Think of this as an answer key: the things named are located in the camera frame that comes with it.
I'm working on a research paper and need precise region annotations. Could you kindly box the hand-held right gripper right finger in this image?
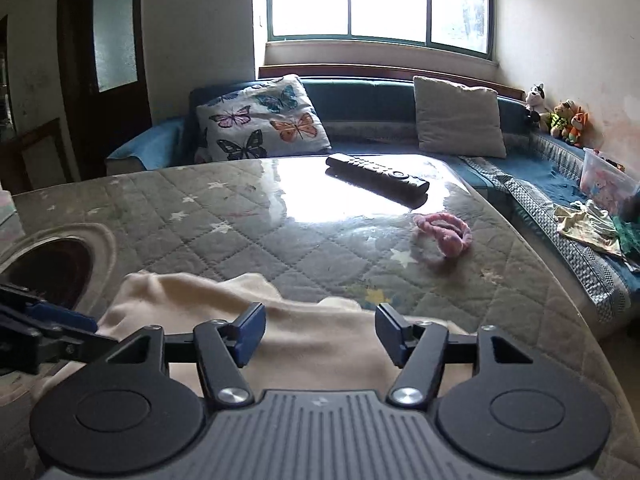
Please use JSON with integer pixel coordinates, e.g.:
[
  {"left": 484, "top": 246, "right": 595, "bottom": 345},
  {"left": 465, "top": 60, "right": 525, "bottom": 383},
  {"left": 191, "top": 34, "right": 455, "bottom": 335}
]
[{"left": 375, "top": 302, "right": 533, "bottom": 407}]

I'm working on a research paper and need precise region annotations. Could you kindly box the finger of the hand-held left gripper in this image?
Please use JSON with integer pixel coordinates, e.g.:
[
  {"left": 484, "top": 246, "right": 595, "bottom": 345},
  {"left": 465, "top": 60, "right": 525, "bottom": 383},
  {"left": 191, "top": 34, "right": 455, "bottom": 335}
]
[
  {"left": 0, "top": 282, "right": 99, "bottom": 335},
  {"left": 0, "top": 310, "right": 121, "bottom": 375}
]

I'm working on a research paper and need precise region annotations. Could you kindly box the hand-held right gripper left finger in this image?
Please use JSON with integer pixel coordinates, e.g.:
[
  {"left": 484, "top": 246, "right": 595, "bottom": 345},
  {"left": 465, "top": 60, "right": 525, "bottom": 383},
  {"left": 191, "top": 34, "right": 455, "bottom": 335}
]
[{"left": 105, "top": 302, "right": 267, "bottom": 407}]

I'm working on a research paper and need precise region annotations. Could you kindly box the beige cloth garment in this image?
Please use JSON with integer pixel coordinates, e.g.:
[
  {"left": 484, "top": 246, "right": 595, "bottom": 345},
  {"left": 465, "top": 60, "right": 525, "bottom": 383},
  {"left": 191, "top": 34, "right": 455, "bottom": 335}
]
[{"left": 95, "top": 270, "right": 481, "bottom": 396}]

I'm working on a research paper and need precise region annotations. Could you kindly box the round recessed table plate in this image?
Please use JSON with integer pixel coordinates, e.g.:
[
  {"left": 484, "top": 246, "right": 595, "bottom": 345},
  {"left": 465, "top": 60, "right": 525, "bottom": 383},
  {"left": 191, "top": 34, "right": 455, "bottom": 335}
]
[{"left": 0, "top": 225, "right": 118, "bottom": 323}]

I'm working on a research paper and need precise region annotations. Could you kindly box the grey quilted star table cover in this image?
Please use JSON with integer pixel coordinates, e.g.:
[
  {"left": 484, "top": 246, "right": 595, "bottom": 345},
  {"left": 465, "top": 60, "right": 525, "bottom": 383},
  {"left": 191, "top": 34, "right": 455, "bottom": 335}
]
[{"left": 0, "top": 155, "right": 636, "bottom": 480}]

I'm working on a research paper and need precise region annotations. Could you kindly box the pink headband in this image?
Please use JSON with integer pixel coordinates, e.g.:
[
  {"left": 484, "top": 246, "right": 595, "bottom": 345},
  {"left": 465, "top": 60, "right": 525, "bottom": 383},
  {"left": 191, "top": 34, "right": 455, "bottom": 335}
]
[{"left": 411, "top": 212, "right": 473, "bottom": 259}]

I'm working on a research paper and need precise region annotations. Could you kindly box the tissue box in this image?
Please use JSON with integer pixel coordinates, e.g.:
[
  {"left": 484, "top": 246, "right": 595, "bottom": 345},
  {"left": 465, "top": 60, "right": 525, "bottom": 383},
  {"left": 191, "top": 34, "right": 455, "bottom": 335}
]
[{"left": 0, "top": 190, "right": 18, "bottom": 233}]

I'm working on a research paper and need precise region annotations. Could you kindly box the black remote control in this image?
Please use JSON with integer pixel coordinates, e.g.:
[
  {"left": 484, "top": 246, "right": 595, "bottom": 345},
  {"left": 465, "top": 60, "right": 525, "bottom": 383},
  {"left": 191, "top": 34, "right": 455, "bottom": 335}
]
[{"left": 325, "top": 153, "right": 431, "bottom": 202}]

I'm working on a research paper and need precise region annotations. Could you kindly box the wooden framed board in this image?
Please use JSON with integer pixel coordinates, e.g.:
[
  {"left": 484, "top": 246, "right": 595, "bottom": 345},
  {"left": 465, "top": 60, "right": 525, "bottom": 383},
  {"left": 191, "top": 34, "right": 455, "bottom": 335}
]
[{"left": 0, "top": 117, "right": 71, "bottom": 193}]

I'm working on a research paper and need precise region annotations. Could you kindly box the blue patterned sofa cover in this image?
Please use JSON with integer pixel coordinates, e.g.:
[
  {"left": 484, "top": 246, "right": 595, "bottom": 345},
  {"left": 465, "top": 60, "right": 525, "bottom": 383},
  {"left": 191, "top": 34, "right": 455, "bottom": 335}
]
[{"left": 460, "top": 135, "right": 640, "bottom": 323}]

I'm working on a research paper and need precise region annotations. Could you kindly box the light blue sofa blanket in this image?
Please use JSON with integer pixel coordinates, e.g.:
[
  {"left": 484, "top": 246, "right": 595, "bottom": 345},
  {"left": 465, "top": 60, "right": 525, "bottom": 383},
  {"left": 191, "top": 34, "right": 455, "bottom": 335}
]
[{"left": 106, "top": 120, "right": 186, "bottom": 168}]

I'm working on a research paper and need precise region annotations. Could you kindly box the dark wooden door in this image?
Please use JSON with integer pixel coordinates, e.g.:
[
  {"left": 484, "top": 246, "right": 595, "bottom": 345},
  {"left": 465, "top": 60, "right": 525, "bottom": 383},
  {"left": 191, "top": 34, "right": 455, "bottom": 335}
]
[{"left": 57, "top": 0, "right": 153, "bottom": 181}]

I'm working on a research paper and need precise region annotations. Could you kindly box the butterfly print pillow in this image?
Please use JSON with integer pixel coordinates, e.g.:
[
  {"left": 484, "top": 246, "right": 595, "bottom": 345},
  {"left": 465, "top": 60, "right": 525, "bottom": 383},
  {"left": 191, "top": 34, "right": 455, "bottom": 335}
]
[{"left": 194, "top": 74, "right": 332, "bottom": 163}]

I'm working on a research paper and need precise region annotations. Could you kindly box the light patterned garment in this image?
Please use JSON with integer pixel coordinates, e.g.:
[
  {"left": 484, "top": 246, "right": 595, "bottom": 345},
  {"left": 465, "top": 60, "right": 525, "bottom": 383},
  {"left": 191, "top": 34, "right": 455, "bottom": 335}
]
[{"left": 554, "top": 200, "right": 626, "bottom": 259}]

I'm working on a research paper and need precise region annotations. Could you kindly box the plain beige pillow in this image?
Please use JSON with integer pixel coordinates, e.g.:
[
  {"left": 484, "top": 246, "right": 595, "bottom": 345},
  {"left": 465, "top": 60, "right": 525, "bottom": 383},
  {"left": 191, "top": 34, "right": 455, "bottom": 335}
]
[{"left": 413, "top": 76, "right": 507, "bottom": 158}]

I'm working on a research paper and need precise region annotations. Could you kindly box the blue sofa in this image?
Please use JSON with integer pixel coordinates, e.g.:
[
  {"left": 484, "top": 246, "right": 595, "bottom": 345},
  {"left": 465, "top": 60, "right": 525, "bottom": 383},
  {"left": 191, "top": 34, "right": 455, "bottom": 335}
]
[{"left": 105, "top": 76, "right": 640, "bottom": 341}]

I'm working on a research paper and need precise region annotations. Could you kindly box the green cloth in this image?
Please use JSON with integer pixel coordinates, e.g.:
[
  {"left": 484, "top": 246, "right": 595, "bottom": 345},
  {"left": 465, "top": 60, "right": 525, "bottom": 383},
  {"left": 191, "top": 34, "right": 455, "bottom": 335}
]
[{"left": 612, "top": 214, "right": 640, "bottom": 263}]

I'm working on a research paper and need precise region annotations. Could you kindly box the wooden ledge behind sofa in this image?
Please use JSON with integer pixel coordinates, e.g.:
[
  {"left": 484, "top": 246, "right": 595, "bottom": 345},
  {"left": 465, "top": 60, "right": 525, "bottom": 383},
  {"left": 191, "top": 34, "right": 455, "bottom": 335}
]
[{"left": 259, "top": 64, "right": 526, "bottom": 100}]

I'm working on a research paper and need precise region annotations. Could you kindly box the clear plastic storage box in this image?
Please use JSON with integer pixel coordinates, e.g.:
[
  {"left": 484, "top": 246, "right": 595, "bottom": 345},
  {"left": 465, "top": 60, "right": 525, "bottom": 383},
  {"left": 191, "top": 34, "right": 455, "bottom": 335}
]
[{"left": 580, "top": 147, "right": 633, "bottom": 206}]

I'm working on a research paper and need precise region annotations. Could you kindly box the white and black plush toy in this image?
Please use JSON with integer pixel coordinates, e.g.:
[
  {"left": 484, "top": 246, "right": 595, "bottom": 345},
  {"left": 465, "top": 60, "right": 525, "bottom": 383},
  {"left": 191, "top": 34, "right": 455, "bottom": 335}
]
[{"left": 522, "top": 82, "right": 551, "bottom": 128}]

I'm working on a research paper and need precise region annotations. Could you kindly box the brown plush bear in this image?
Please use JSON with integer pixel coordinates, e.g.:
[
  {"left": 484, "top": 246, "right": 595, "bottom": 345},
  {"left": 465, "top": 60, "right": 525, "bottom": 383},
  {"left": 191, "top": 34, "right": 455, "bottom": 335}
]
[{"left": 547, "top": 100, "right": 576, "bottom": 139}]

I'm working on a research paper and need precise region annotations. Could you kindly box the orange plush fox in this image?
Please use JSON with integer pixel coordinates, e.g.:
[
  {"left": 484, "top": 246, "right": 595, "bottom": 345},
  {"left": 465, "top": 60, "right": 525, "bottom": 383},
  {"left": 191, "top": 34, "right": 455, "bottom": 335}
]
[{"left": 567, "top": 106, "right": 591, "bottom": 148}]

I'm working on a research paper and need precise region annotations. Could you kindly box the window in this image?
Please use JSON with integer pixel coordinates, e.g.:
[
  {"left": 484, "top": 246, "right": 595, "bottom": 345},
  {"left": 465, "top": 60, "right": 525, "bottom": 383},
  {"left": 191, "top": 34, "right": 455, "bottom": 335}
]
[{"left": 264, "top": 0, "right": 493, "bottom": 56}]

